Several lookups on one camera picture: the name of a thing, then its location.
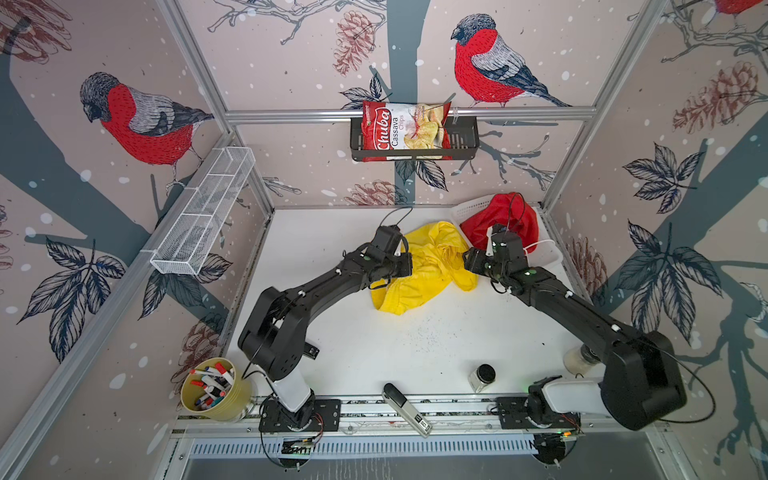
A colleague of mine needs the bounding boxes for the yellow cup of markers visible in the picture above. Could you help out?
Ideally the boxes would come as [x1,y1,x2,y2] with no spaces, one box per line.
[180,357,253,422]

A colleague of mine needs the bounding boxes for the red cassava chips bag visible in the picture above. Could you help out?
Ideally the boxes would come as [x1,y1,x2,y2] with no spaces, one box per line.
[358,101,451,162]

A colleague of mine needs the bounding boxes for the black wire wall basket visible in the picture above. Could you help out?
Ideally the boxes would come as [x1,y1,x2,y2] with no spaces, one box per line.
[350,117,479,162]

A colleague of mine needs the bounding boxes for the yellow shorts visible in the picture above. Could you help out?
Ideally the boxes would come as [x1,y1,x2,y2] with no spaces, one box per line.
[371,221,478,315]

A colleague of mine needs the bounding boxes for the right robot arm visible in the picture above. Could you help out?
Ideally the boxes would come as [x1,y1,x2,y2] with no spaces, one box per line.
[463,225,687,431]

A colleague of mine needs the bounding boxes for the black silver stapler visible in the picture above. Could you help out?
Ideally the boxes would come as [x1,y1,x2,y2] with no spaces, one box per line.
[382,383,432,438]

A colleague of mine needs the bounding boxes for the white black-capped bottle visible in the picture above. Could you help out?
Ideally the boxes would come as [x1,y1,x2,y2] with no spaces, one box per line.
[563,344,601,376]

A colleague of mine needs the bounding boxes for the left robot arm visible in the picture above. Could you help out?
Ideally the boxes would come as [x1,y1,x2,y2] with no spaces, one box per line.
[237,225,413,426]

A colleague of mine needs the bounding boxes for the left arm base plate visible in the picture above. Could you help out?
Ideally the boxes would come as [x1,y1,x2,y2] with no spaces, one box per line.
[259,396,341,433]

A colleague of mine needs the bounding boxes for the red shorts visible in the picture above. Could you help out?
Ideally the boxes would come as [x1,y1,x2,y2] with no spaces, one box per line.
[460,192,540,250]

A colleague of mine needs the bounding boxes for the white mesh wall shelf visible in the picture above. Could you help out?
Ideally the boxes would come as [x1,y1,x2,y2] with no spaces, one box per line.
[150,146,255,276]

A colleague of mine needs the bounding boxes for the small black-lidded jar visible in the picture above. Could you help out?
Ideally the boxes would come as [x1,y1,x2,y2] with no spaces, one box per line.
[468,363,497,394]

